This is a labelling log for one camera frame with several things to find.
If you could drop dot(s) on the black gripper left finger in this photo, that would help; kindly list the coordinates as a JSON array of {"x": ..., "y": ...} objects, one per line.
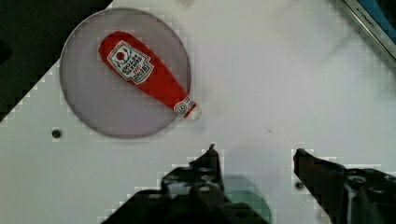
[{"x": 193, "y": 194}]

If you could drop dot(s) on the silver toaster oven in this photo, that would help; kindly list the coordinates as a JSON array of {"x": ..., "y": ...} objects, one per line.
[{"x": 378, "y": 19}]

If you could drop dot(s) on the grey round plate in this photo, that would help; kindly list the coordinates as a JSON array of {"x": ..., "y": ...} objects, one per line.
[{"x": 104, "y": 101}]

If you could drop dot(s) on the red ketchup bottle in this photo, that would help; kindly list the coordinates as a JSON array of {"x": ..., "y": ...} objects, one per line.
[{"x": 133, "y": 61}]

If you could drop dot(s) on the dark green small bowl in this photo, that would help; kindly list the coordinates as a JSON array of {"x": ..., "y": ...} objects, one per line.
[{"x": 254, "y": 200}]

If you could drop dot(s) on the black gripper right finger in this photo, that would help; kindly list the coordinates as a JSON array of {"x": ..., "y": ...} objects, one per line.
[{"x": 348, "y": 196}]

